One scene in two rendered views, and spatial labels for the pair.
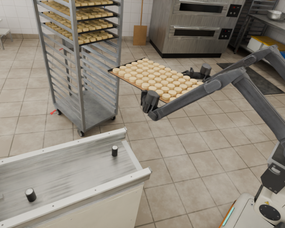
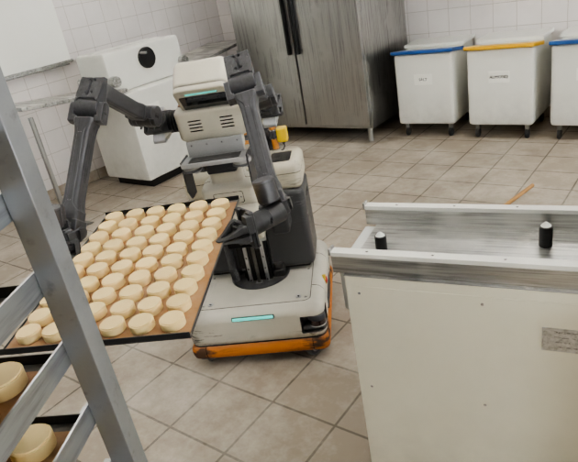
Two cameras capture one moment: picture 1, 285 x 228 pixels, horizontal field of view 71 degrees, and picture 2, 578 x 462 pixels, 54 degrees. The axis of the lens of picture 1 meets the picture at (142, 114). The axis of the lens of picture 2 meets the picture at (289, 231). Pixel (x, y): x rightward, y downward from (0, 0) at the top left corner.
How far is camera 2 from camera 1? 1.95 m
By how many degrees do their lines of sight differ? 94
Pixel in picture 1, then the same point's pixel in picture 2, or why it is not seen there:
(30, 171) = not seen: hidden behind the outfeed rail
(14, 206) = (573, 244)
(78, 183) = (469, 240)
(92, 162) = not seen: hidden behind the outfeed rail
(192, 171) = (162, 445)
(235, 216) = (249, 308)
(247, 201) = (209, 310)
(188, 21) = not seen: outside the picture
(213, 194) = (196, 394)
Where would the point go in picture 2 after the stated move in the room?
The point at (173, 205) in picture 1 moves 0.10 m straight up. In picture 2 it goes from (276, 424) to (272, 404)
